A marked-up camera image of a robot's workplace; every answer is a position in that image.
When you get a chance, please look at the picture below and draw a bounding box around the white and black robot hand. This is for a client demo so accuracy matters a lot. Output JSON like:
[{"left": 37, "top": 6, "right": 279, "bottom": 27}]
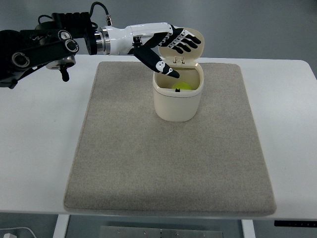
[{"left": 105, "top": 22, "right": 202, "bottom": 78}]

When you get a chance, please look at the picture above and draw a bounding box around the yellow tennis ball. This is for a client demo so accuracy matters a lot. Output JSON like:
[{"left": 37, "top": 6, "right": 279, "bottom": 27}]
[{"left": 172, "top": 82, "right": 192, "bottom": 92}]

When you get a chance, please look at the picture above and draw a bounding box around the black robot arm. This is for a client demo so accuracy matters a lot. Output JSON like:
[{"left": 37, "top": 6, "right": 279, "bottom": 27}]
[{"left": 0, "top": 1, "right": 112, "bottom": 89}]

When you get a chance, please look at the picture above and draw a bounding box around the cream plastic bin with lid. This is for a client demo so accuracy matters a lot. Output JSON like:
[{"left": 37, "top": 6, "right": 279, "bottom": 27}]
[{"left": 153, "top": 28, "right": 205, "bottom": 122}]

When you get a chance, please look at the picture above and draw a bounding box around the beige felt mat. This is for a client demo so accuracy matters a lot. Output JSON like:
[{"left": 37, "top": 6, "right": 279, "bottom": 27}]
[{"left": 63, "top": 62, "right": 276, "bottom": 217}]

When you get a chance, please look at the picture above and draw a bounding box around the white table leg left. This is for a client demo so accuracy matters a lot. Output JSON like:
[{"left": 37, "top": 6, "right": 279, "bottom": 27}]
[{"left": 53, "top": 215, "right": 70, "bottom": 238}]

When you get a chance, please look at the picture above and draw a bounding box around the white table leg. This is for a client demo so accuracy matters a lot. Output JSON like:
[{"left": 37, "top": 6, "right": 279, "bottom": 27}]
[
  {"left": 53, "top": 215, "right": 70, "bottom": 238},
  {"left": 241, "top": 220, "right": 256, "bottom": 238}
]

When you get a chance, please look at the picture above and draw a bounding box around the white table leg right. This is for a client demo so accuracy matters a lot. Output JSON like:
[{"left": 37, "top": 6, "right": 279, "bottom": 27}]
[{"left": 241, "top": 220, "right": 256, "bottom": 238}]

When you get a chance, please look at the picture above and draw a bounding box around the black desk control panel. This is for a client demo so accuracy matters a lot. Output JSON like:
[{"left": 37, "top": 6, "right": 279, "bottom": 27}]
[{"left": 274, "top": 220, "right": 317, "bottom": 228}]

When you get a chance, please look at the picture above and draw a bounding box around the grey metal base plate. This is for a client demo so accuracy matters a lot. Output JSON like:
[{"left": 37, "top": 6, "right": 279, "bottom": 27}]
[{"left": 99, "top": 226, "right": 223, "bottom": 238}]

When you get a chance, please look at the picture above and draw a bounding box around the white power adapter with cable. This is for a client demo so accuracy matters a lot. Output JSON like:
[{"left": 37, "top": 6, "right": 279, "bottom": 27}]
[{"left": 0, "top": 227, "right": 37, "bottom": 238}]

